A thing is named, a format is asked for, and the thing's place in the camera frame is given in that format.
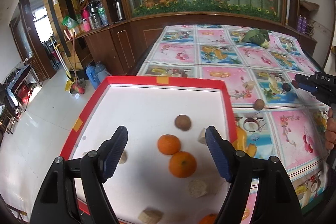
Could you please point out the green plastic bag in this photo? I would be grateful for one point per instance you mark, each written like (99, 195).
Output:
(69, 23)

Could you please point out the brown kiwi in tray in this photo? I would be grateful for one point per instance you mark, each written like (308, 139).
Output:
(182, 122)

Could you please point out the person's right hand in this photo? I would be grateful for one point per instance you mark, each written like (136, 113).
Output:
(330, 133)

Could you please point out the pink thermos bottle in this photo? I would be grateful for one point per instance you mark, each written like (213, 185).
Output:
(85, 20)

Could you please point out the red white tray box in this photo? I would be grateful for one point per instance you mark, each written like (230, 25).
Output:
(147, 107)

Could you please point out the steel thermos flask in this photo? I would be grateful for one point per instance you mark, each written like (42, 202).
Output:
(119, 9)

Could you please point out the broom and dustpan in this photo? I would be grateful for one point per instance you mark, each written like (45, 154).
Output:
(74, 85)

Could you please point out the fruit pattern tablecloth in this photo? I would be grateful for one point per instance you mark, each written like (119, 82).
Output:
(291, 125)

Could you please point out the purple bottle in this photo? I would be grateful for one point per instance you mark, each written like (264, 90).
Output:
(304, 25)
(299, 24)

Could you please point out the dark red jujube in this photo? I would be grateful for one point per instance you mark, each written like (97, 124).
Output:
(285, 87)

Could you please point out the brown kiwi fruit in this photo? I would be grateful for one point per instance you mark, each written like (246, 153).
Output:
(258, 104)

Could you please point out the orange tangerine in tray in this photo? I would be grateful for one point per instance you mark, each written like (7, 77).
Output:
(208, 219)

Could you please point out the grey blue water jug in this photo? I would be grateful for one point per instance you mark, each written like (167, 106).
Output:
(101, 72)

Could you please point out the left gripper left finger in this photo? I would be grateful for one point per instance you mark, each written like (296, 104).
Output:
(111, 152)

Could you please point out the green leafy cabbage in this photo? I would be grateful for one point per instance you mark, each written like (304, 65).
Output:
(259, 37)

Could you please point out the orange tangerine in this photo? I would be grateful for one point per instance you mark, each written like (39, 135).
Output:
(168, 144)
(182, 165)
(208, 219)

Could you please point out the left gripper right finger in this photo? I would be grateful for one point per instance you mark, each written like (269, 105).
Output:
(221, 152)

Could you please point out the pale sugarcane chunk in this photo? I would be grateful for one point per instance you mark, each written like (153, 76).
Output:
(150, 216)
(123, 158)
(197, 188)
(202, 137)

